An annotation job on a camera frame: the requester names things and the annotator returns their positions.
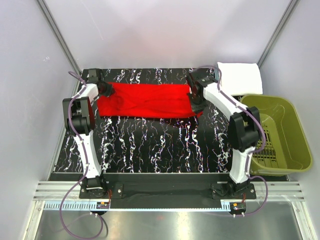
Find red t-shirt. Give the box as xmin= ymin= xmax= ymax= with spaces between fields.
xmin=97 ymin=82 xmax=202 ymax=119

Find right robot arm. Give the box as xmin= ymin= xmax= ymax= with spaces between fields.
xmin=186 ymin=76 xmax=263 ymax=199

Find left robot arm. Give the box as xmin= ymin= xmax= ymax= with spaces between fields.
xmin=62 ymin=81 xmax=115 ymax=199

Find light blue folded t-shirt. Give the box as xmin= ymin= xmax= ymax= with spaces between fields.
xmin=214 ymin=65 xmax=221 ymax=83

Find white folded t-shirt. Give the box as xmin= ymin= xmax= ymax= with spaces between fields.
xmin=217 ymin=62 xmax=263 ymax=96

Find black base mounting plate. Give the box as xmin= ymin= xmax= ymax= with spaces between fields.
xmin=79 ymin=173 xmax=257 ymax=200

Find olive green plastic basket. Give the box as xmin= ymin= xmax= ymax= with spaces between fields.
xmin=240 ymin=94 xmax=313 ymax=176

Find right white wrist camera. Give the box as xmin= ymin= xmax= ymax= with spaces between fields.
xmin=186 ymin=68 xmax=218 ymax=87

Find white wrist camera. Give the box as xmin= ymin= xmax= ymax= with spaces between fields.
xmin=87 ymin=68 xmax=103 ymax=84
xmin=186 ymin=68 xmax=218 ymax=87

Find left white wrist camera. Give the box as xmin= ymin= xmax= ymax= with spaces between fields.
xmin=87 ymin=68 xmax=103 ymax=84

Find left aluminium corner post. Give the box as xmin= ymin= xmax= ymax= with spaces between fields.
xmin=35 ymin=0 xmax=82 ymax=73

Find aluminium corner post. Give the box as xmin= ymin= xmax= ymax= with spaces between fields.
xmin=257 ymin=0 xmax=300 ymax=68
xmin=35 ymin=0 xmax=82 ymax=73

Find aluminium frame rail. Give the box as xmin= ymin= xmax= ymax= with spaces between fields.
xmin=34 ymin=181 xmax=305 ymax=202

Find white slotted cable duct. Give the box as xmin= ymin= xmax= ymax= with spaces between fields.
xmin=44 ymin=200 xmax=231 ymax=212

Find right aluminium corner post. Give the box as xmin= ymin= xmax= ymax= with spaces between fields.
xmin=257 ymin=0 xmax=300 ymax=68

